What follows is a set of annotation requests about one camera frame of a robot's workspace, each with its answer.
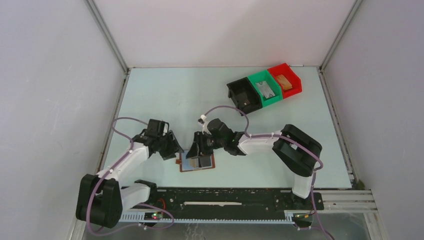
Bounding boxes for silver card in green bin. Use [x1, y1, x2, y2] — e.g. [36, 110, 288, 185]
[255, 80, 275, 99]

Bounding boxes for dark card in black bin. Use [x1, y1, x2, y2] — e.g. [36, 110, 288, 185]
[236, 92, 252, 109]

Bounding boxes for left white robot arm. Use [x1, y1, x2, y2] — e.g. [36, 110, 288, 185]
[75, 119, 183, 229]

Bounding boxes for white cable duct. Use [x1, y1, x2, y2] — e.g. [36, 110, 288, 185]
[118, 211, 309, 225]

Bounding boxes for gold credit card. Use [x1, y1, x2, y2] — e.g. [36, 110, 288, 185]
[275, 74, 293, 91]

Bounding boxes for green plastic bin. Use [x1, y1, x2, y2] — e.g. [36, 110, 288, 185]
[247, 70, 283, 108]

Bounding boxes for black plastic bin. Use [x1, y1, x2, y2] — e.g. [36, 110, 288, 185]
[226, 77, 263, 115]

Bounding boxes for red plastic bin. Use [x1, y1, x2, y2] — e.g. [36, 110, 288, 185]
[267, 63, 303, 99]

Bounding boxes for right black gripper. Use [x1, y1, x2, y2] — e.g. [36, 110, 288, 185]
[186, 131, 226, 159]

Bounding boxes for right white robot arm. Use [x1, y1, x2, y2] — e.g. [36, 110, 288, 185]
[186, 117, 323, 209]

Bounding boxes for brown leather card holder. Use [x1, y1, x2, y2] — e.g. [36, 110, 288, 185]
[175, 149, 216, 173]

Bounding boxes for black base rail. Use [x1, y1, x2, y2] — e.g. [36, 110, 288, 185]
[147, 187, 324, 220]

